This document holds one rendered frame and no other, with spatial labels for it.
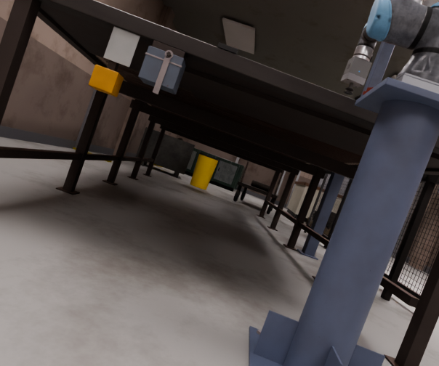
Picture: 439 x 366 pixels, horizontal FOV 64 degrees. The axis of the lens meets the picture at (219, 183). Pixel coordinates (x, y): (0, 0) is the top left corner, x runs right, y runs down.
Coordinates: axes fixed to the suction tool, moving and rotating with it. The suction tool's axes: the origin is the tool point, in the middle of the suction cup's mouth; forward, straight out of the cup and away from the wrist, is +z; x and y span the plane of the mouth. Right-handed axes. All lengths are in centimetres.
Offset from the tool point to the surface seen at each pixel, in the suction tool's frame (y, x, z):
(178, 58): 73, 23, 19
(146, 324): 53, 54, 102
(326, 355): 4, 65, 89
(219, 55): 60, 23, 13
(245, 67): 49, 24, 13
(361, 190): 10, 61, 43
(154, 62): 81, 23, 24
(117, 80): 91, 20, 34
